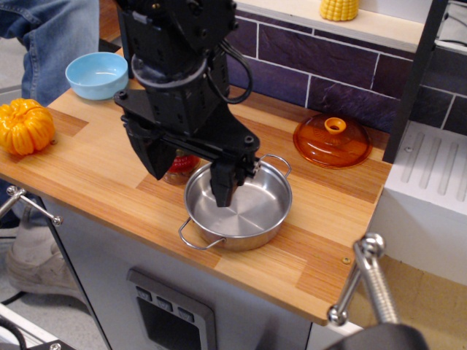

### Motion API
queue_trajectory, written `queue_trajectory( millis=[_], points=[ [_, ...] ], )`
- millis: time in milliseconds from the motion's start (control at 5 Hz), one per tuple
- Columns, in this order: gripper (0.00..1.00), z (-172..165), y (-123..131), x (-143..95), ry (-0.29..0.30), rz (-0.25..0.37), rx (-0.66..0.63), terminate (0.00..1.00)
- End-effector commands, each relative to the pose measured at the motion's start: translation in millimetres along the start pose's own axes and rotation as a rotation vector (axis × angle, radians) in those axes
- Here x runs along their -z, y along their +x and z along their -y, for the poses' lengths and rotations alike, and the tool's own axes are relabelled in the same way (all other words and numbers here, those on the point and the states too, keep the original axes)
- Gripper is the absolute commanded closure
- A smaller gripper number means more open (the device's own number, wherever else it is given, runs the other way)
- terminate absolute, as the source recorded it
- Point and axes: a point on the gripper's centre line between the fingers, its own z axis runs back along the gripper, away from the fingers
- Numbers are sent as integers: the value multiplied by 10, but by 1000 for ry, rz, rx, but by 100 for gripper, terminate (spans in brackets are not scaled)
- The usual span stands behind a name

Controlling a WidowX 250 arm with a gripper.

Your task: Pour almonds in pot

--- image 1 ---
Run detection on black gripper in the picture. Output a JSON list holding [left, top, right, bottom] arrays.
[[114, 49, 260, 208]]

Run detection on glass jar of almonds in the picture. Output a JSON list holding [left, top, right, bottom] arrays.
[[163, 149, 201, 185]]

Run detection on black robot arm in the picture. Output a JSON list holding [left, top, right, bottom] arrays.
[[114, 1, 260, 207]]

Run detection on stainless steel pot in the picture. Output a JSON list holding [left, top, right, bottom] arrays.
[[178, 154, 293, 251]]

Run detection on orange glass pot lid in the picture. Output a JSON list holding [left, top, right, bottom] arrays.
[[293, 114, 373, 168]]

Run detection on light blue bowl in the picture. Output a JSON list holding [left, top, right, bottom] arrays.
[[65, 52, 128, 101]]

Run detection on toy oven control panel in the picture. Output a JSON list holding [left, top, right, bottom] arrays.
[[127, 269, 217, 349]]

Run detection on orange toy pumpkin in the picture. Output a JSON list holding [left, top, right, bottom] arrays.
[[1, 98, 55, 155]]

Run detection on metal clamp left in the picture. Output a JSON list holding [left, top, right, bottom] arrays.
[[1, 185, 63, 227]]

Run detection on beige shoe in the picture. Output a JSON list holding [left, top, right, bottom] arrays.
[[6, 242, 84, 302]]

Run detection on person leg in jeans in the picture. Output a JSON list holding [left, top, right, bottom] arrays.
[[1, 0, 100, 106]]

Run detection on yellow toy corn cob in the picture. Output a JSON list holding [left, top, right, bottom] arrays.
[[319, 0, 360, 22]]

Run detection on white toy sink drainer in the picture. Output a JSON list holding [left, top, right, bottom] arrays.
[[385, 122, 466, 215]]

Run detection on wooden shelf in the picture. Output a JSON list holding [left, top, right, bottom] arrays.
[[238, 1, 424, 53]]

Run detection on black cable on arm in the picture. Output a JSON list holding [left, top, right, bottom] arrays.
[[217, 40, 254, 105]]

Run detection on black vertical post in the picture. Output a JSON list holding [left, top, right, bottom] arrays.
[[382, 0, 448, 163]]

